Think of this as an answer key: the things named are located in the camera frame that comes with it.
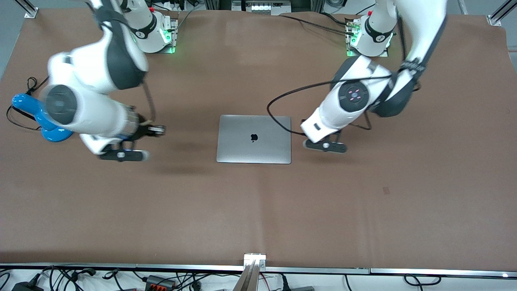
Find metal table edge rail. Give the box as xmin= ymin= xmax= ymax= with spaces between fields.
xmin=0 ymin=263 xmax=517 ymax=279

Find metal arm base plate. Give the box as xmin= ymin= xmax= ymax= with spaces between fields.
xmin=145 ymin=18 xmax=179 ymax=54
xmin=345 ymin=17 xmax=390 ymax=57

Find aluminium camera mount profile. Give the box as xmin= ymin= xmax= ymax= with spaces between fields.
xmin=232 ymin=253 xmax=267 ymax=291

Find grey laptop computer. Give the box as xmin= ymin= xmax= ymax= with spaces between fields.
xmin=216 ymin=114 xmax=292 ymax=165

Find black power adapter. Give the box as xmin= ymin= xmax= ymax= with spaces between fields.
xmin=11 ymin=274 xmax=42 ymax=291

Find tangled black cable bunch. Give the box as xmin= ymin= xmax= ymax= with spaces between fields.
xmin=40 ymin=265 xmax=122 ymax=291

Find aluminium corner post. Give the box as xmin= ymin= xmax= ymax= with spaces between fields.
xmin=486 ymin=0 xmax=517 ymax=27
xmin=15 ymin=0 xmax=39 ymax=19

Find black looped cable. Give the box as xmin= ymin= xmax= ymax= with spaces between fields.
xmin=404 ymin=274 xmax=441 ymax=287

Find black box orange connectors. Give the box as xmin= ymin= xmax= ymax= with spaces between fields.
xmin=145 ymin=274 xmax=177 ymax=290

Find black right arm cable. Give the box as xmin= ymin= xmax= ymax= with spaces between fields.
xmin=141 ymin=80 xmax=157 ymax=123

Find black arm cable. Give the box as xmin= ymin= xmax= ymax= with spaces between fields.
xmin=267 ymin=72 xmax=420 ymax=135
xmin=141 ymin=80 xmax=157 ymax=123

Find black base supply cable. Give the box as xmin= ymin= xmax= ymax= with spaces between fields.
xmin=280 ymin=13 xmax=357 ymax=37

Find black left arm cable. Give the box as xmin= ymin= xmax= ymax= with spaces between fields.
xmin=267 ymin=72 xmax=420 ymax=135

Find brown table mat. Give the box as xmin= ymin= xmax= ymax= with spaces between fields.
xmin=0 ymin=8 xmax=517 ymax=272

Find silver control box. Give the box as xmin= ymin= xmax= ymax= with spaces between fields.
xmin=231 ymin=0 xmax=292 ymax=16

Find blue desk lamp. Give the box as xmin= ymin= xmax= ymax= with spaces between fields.
xmin=11 ymin=94 xmax=74 ymax=143

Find white power strip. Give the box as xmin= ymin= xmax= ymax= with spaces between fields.
xmin=160 ymin=0 xmax=189 ymax=12

